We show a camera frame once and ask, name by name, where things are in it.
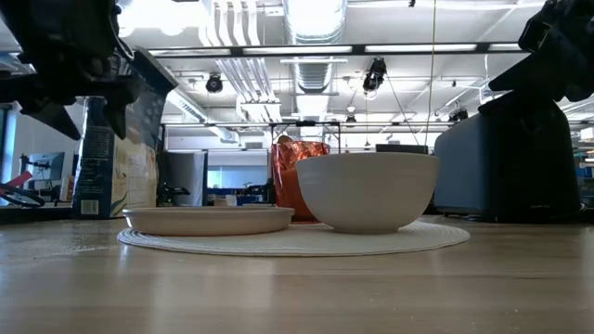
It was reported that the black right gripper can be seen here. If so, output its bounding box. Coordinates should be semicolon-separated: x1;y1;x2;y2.
477;0;594;117

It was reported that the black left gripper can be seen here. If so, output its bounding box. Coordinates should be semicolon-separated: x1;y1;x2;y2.
0;0;143;142

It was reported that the blue cereal box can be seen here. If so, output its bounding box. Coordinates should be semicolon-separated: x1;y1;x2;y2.
71;45;179;220

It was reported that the beige ceramic plate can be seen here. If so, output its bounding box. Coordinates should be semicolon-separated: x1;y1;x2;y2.
121;205;296;238

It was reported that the white ceramic bowl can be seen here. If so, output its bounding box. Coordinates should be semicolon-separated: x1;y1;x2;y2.
294;152;441;235

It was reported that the copper orange faceted tumbler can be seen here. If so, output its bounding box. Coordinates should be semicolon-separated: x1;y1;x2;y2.
270;140;331;224

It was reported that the white round woven placemat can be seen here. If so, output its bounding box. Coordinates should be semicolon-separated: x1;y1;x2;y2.
116;219;471;258

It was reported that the background computer monitor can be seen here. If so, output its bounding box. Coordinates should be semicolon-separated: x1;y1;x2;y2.
27;150;67;184

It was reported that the red and black wheel device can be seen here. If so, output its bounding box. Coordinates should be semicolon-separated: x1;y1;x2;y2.
0;170;47;210

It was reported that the black toaster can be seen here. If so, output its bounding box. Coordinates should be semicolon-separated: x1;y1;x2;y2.
433;107;582;225

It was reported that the black ceiling spotlight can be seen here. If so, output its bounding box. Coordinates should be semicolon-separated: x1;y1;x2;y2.
362;57;388;93
204;72;225;96

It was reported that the black flat screen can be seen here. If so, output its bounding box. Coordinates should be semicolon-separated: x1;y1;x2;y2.
374;143;430;156

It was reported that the black table frame rail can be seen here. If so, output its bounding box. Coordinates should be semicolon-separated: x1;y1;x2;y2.
0;204;279;225

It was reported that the background black workbench frame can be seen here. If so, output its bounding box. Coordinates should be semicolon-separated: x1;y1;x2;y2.
160;121;447;208

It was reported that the silver ventilation duct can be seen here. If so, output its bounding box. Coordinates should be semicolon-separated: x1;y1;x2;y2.
283;0;349;95

